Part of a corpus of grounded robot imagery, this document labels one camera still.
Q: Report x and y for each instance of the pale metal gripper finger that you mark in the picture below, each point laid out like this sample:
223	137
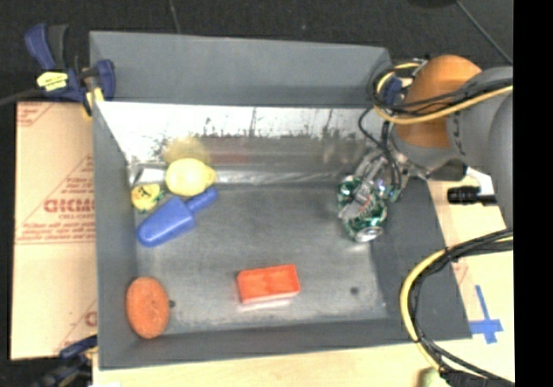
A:
364	211
352	200

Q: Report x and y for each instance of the green and white can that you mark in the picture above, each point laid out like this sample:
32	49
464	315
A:
367	227

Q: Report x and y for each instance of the grey metal bin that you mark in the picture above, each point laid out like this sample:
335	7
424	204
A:
268	247

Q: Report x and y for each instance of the orange-red flat block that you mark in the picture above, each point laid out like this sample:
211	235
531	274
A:
268	283

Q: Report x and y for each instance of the yellow lemon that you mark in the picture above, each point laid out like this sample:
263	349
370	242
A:
186	178

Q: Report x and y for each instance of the blue plastic brush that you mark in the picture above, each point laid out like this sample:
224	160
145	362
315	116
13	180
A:
168	221

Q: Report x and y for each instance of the small yellow packet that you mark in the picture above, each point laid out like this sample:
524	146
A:
144	197

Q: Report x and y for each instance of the orange round sponge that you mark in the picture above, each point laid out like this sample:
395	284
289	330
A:
147	307

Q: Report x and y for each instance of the brown cardboard board, red print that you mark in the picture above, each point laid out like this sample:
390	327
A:
52	247

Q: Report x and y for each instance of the black cylinder on white bracket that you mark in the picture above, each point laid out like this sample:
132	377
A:
468	194

